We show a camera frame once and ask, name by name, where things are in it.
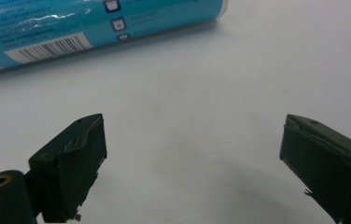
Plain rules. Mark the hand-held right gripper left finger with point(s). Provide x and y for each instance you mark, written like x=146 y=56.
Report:
x=67 y=174

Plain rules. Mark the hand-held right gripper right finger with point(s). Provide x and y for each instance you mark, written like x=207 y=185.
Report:
x=329 y=168

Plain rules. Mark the blue plastic packet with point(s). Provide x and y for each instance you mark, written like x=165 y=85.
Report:
x=71 y=28

